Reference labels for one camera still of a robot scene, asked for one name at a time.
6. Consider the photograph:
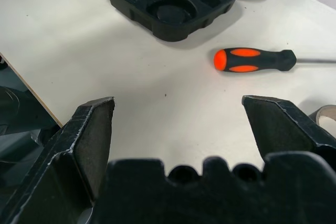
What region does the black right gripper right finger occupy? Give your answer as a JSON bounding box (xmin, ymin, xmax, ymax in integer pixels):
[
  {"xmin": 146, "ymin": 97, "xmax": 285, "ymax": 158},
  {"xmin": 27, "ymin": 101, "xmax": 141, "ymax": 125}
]
[{"xmin": 241, "ymin": 94, "xmax": 336, "ymax": 161}]

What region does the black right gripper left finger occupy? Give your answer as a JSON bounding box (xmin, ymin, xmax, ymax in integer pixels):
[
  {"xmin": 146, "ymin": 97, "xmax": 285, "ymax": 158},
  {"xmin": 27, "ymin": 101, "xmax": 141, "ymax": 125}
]
[{"xmin": 0, "ymin": 96, "xmax": 117, "ymax": 224}]

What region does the black case with orange latch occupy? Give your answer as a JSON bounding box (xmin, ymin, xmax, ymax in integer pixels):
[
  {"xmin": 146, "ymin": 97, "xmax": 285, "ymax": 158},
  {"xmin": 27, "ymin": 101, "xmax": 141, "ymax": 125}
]
[{"xmin": 76, "ymin": 0, "xmax": 283, "ymax": 42}]

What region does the orange and black screwdriver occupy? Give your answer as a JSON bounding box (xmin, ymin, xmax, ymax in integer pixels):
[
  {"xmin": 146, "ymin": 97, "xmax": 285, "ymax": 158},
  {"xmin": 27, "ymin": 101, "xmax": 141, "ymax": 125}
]
[{"xmin": 213, "ymin": 47, "xmax": 336, "ymax": 73}]

